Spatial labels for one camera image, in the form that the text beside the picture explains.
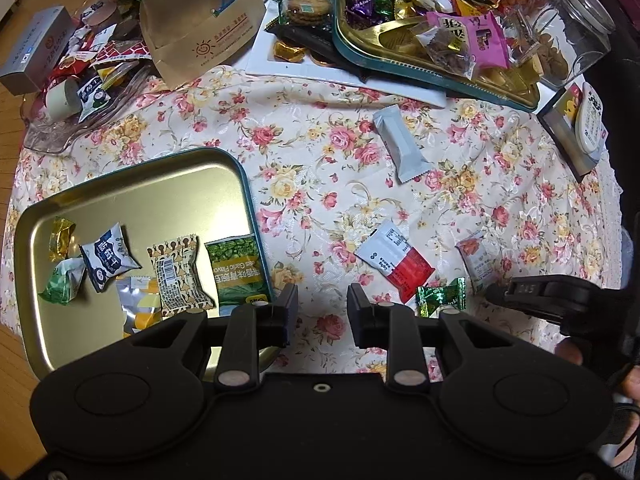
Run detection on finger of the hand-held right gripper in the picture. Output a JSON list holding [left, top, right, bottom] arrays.
[[487, 275, 606, 323]]

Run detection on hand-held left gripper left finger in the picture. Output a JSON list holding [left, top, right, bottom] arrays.
[[117, 282, 299, 393]]

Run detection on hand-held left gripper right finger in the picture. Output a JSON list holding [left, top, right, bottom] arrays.
[[347, 282, 526, 393]]

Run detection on green pea snack packet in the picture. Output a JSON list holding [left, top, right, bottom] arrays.
[[204, 235, 271, 306]]

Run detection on brown patterned snack packet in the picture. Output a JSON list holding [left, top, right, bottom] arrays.
[[146, 234, 216, 318]]

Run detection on yellow silver snack packet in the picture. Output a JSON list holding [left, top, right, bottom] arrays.
[[116, 275, 163, 339]]

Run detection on blue white milk packet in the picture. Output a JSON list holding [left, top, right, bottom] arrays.
[[80, 222, 141, 293], [77, 77, 112, 111]]

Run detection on white green snack packet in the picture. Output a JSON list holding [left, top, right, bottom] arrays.
[[39, 257, 87, 306]]

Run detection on gold foil candy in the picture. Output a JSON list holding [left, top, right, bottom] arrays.
[[48, 216, 76, 262]]

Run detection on gold tin tray with snacks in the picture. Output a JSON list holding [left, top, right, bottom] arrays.
[[332, 0, 543, 113]]

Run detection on person's right hand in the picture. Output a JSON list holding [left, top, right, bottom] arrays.
[[556, 337, 640, 406]]

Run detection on small white red packet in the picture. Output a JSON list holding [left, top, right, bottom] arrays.
[[455, 232, 501, 293]]

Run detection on red white snack packet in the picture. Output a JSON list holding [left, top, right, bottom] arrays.
[[355, 220, 436, 304]]

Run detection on green foil candy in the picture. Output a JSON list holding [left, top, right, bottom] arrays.
[[416, 277, 467, 318]]

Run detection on floral tablecloth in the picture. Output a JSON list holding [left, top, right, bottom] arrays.
[[0, 60, 626, 376]]

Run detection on grey wrapped snack bar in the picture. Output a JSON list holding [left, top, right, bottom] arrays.
[[372, 105, 431, 185]]

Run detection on dark box with round lid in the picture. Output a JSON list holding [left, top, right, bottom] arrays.
[[537, 82, 608, 183]]

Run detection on white remote control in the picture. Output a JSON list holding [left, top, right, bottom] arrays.
[[574, 82, 609, 157]]

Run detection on clear plastic cookie jar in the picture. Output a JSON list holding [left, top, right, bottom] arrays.
[[502, 0, 617, 92]]

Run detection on clear packet of nuts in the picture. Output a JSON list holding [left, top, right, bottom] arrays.
[[414, 25, 476, 81]]

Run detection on gold foil chocolates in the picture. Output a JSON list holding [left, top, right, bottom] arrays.
[[272, 40, 308, 63]]

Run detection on pink snack packet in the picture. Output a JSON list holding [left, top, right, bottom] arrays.
[[426, 10, 510, 70]]

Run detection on clear glass dish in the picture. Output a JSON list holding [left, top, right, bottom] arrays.
[[20, 57, 151, 153]]

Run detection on kraft paper bag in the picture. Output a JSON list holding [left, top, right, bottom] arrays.
[[137, 0, 267, 90]]

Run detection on small pale cup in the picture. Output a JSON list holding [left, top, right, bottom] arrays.
[[45, 80, 83, 118]]

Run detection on grey cardboard box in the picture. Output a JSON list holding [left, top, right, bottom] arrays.
[[0, 6, 76, 96]]

